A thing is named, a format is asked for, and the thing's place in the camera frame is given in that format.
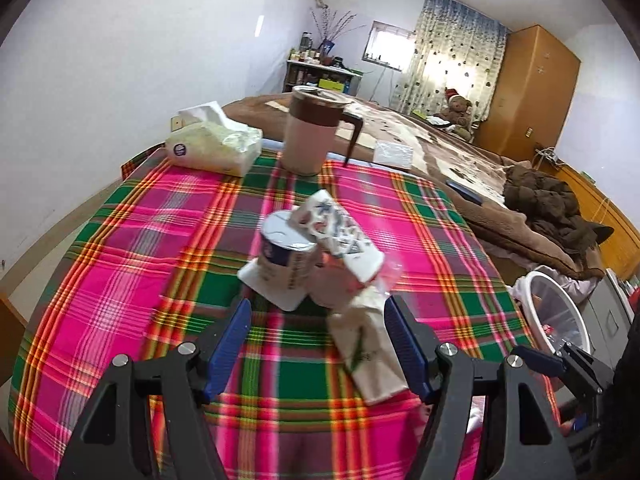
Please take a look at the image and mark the white paper carton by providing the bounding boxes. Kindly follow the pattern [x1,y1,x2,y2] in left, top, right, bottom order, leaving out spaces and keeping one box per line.
[328,286,408,405]

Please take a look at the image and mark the white yogurt cup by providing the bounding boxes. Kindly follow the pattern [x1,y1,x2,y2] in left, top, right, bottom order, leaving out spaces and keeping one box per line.
[238,210,320,312]

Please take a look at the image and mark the patterned paper cup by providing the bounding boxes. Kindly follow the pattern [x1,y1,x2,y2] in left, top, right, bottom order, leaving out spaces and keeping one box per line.
[288,190,402,309]

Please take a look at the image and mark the white trash bin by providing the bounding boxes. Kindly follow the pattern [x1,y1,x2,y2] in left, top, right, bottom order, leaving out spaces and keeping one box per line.
[509,271,591,354]

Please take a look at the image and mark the grey bedside cabinet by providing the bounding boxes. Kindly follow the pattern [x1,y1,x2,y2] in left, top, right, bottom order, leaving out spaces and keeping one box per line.
[580,269,634,368]

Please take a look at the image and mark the plaid pink green tablecloth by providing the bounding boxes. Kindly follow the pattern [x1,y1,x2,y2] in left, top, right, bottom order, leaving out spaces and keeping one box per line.
[9,151,534,479]

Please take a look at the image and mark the orange wooden headboard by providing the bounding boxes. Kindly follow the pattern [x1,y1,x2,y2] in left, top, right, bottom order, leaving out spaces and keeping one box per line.
[554,164,640,281]

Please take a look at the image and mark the dark brown jacket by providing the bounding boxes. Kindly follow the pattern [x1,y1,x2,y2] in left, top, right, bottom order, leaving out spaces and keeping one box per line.
[502,166,614,257]

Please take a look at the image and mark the dark blue phone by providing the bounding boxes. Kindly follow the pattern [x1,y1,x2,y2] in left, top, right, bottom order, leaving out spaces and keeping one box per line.
[446,179,484,206]

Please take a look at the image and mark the white orange tissue box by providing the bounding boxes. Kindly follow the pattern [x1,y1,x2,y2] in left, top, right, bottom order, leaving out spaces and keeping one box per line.
[372,140,413,169]

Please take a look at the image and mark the white tissue pack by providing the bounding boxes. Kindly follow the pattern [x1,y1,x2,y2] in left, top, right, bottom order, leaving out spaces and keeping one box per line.
[165,101,262,178]

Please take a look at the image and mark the brown bear blanket bed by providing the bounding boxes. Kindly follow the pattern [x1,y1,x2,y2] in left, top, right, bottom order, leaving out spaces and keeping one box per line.
[221,91,609,281]

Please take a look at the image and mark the teddy bear santa hat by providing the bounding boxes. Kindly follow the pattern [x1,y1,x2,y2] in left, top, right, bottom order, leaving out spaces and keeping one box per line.
[437,88,472,141]

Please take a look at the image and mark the orange wooden wardrobe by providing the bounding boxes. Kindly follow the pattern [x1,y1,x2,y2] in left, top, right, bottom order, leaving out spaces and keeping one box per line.
[475,25,580,162]

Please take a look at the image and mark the pink brown travel mug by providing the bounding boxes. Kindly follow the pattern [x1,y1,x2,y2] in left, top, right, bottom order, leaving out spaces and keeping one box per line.
[281,86,363,177]

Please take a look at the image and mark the white shelf with items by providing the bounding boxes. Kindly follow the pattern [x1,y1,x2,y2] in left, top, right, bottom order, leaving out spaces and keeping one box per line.
[282,32,362,96]

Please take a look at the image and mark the patterned window curtain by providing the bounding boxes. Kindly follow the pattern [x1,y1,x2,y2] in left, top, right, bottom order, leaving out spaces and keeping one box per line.
[390,0,509,122]

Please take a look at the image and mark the dried branches in vase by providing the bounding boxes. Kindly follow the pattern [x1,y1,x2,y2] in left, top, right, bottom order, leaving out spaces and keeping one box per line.
[310,6,361,58]

